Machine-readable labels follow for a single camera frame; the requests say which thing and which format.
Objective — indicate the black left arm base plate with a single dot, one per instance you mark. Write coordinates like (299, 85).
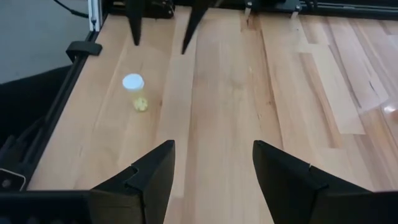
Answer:
(273, 4)

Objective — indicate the black aluminium table frame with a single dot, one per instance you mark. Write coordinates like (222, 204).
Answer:
(62, 93)

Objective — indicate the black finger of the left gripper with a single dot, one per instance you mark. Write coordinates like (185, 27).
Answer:
(136, 21)
(196, 18)

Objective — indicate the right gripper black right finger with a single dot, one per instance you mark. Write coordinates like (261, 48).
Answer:
(289, 193)

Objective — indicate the black rectangular device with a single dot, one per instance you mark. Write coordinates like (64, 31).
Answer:
(155, 7)

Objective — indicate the small silver-rimmed camera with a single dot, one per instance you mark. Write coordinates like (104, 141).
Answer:
(9, 180)

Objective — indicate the small yellow pill bottle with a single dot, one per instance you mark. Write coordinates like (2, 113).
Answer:
(134, 85)

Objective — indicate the silver aluminium extrusion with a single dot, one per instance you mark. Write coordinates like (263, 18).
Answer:
(94, 15)

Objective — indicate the black frame bracket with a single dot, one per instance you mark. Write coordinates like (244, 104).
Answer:
(84, 48)

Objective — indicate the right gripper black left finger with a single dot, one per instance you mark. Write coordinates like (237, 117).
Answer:
(149, 186)

